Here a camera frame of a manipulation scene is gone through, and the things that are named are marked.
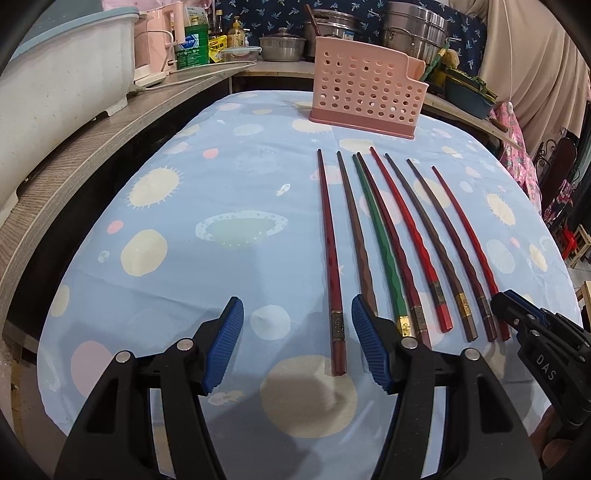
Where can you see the dark metal chair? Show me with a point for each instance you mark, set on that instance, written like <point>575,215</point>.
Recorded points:
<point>558,170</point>

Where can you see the person's right hand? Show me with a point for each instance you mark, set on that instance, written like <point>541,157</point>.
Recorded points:
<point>551,443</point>

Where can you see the pink perforated utensil basket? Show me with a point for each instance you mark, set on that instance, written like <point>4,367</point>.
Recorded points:
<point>369,92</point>

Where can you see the teal plastic basin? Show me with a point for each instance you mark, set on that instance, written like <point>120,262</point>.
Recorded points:
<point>466,94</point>

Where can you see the pink kitchen appliance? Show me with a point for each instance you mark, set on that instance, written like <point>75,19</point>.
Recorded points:
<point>154,41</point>

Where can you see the dark glass bottle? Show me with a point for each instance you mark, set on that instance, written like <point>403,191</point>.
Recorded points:
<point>219,32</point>

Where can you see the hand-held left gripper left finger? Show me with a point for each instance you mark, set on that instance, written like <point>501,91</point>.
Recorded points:
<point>226,341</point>

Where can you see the white plastic tub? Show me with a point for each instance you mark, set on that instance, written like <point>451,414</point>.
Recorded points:
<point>55,83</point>

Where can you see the stacked steel pot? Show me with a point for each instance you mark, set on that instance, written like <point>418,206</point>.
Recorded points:
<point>332,25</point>

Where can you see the large steel steamer pot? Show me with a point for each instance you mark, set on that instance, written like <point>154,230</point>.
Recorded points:
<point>413,32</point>

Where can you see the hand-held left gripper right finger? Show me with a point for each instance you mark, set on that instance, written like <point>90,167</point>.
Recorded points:
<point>369,341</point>

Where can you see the red wavy chopstick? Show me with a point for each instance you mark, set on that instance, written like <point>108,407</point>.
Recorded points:
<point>504,330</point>

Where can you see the blue planet print tablecloth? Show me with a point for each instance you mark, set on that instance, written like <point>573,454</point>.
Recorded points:
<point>184,258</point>

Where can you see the green label container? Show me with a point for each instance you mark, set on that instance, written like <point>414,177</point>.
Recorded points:
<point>193,48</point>

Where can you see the green chopstick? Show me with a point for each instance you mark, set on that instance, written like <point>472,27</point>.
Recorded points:
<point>391,277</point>

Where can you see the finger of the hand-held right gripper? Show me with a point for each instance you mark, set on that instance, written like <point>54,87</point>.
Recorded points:
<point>508,314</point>
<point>526,302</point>

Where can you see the pink floral cloth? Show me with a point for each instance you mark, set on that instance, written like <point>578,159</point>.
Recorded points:
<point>519,161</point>

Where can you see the maroon wavy chopstick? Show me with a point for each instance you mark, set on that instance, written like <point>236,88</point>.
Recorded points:
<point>418,316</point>

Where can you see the brown chopstick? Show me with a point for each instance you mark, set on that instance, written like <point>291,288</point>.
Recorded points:
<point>461,302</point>
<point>353,221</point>
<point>484,305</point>

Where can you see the beige curtain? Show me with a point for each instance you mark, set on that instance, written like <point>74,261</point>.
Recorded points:
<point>531,55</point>

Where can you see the bright red chopstick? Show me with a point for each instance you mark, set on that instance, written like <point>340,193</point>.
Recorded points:
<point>442,314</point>

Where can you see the dark red chopstick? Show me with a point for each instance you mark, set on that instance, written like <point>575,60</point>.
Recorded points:
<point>328,258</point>

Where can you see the small steel pot with lid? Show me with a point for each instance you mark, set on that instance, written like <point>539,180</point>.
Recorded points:
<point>282,46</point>

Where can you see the clear lidded food container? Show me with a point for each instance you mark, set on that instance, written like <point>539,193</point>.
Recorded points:
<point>240,54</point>

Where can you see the blue patterned backdrop cloth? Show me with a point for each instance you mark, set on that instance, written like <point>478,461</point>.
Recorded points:
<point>369,14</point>

